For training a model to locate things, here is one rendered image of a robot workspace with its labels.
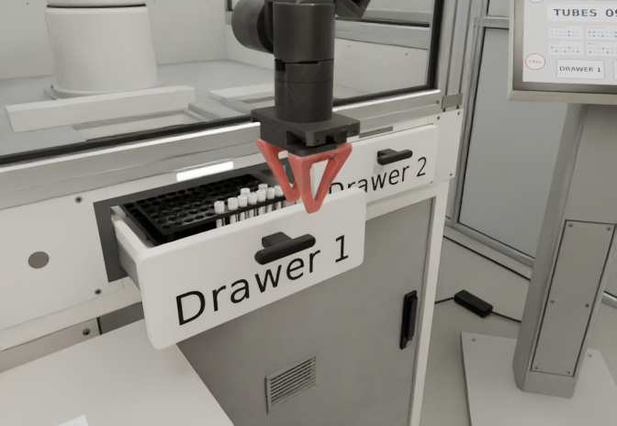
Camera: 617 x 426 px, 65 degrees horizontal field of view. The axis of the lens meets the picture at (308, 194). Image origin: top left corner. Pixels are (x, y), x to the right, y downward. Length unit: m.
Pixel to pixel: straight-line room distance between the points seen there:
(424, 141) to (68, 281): 0.62
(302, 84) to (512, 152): 1.94
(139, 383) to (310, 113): 0.35
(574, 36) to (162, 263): 1.00
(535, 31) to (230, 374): 0.95
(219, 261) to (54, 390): 0.23
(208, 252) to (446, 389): 1.28
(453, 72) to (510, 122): 1.38
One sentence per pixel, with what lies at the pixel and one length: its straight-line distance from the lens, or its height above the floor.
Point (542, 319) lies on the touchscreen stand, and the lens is 1.55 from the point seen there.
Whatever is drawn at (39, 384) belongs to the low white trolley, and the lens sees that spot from 0.65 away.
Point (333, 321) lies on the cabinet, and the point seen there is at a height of 0.57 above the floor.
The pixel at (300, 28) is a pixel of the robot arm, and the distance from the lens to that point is 0.44.
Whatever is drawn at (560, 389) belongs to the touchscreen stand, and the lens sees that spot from 1.71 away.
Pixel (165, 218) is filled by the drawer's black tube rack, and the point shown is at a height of 0.90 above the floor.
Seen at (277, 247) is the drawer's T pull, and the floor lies 0.91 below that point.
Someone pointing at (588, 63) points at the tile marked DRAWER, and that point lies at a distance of 1.21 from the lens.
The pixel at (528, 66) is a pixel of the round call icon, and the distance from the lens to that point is 1.17.
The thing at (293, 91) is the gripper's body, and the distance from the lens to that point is 0.45.
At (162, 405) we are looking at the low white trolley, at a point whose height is 0.76.
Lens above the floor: 1.17
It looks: 23 degrees down
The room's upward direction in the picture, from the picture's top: straight up
